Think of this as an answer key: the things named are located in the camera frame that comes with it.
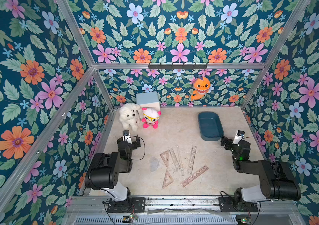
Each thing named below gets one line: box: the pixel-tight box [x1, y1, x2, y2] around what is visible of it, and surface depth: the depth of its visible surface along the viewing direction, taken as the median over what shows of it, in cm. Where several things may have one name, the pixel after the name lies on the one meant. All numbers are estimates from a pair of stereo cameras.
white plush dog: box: [119, 103, 142, 132], surface depth 96 cm
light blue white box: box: [136, 91, 161, 117], surface depth 110 cm
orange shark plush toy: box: [190, 76, 211, 101], surface depth 100 cm
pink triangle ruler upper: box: [159, 150, 170, 171], surface depth 93 cm
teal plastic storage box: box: [197, 111, 225, 142], surface depth 107 cm
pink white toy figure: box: [141, 107, 162, 129], surface depth 98 cm
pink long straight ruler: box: [180, 165, 210, 188], surface depth 86 cm
